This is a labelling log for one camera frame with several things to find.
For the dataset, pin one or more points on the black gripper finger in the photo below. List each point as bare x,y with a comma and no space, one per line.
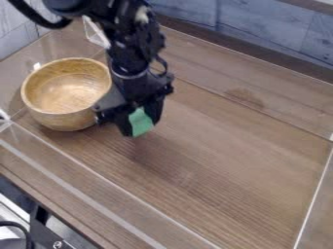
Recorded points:
153,107
121,121

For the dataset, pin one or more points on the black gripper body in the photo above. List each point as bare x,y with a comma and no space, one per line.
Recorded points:
129,92

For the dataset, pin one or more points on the green rectangular stick block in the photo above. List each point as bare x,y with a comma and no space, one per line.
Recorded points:
140,122

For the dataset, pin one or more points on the wooden bowl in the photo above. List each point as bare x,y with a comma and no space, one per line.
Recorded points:
60,91

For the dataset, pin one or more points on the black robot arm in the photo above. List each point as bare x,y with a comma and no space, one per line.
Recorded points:
127,21

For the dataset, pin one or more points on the clear acrylic corner bracket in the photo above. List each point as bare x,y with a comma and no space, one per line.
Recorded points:
93,33

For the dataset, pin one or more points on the clear acrylic barrier wall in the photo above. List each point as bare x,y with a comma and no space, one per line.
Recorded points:
232,173

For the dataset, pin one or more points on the black table leg frame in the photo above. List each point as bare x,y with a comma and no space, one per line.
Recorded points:
44,239

